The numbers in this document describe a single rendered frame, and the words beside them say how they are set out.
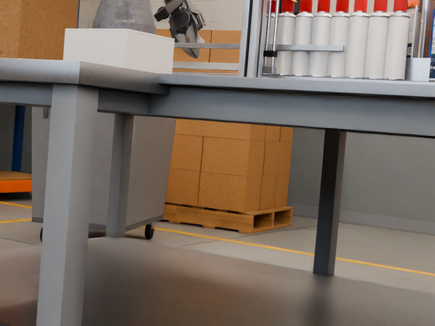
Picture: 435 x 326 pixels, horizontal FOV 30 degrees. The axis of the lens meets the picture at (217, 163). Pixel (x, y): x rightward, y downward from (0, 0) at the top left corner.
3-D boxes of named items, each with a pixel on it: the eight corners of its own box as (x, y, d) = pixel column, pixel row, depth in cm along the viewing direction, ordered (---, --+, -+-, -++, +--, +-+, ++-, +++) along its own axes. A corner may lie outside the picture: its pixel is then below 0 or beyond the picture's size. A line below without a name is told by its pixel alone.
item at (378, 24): (387, 81, 205) (394, 0, 204) (380, 79, 201) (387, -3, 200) (368, 81, 208) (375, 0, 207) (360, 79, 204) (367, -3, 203)
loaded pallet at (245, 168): (292, 224, 633) (307, 45, 626) (249, 234, 558) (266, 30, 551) (159, 207, 685) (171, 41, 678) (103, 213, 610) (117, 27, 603)
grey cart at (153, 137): (77, 227, 524) (87, 79, 519) (170, 238, 510) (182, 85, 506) (13, 245, 438) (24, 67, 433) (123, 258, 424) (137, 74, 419)
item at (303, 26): (312, 78, 216) (319, 1, 215) (304, 76, 212) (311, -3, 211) (295, 77, 219) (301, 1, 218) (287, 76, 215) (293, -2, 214)
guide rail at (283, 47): (344, 51, 206) (345, 46, 205) (342, 50, 205) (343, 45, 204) (38, 44, 263) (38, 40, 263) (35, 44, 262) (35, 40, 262)
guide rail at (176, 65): (354, 75, 212) (355, 67, 212) (352, 74, 211) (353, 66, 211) (53, 63, 270) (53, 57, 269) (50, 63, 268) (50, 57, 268)
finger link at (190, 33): (213, 54, 236) (202, 26, 238) (202, 52, 231) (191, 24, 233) (205, 59, 238) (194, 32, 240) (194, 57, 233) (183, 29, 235)
